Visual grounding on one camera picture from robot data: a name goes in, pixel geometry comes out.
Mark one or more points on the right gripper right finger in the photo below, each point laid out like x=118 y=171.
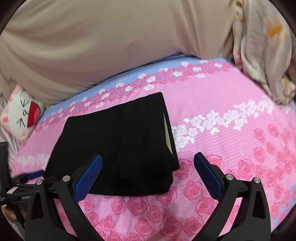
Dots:
x=252 y=221

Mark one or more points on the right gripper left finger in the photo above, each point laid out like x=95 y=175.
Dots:
x=70 y=189

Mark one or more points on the black pants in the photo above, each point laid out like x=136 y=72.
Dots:
x=134 y=140

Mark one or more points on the person's left hand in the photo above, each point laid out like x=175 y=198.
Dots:
x=9 y=214

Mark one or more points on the cat face pillow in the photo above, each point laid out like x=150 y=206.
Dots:
x=21 y=114

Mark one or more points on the pink floral bed sheet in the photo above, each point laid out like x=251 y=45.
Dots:
x=213 y=109

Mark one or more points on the beige hanging sheet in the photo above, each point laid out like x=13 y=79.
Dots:
x=57 y=49

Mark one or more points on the floral pastel blanket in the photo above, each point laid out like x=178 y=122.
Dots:
x=264 y=48

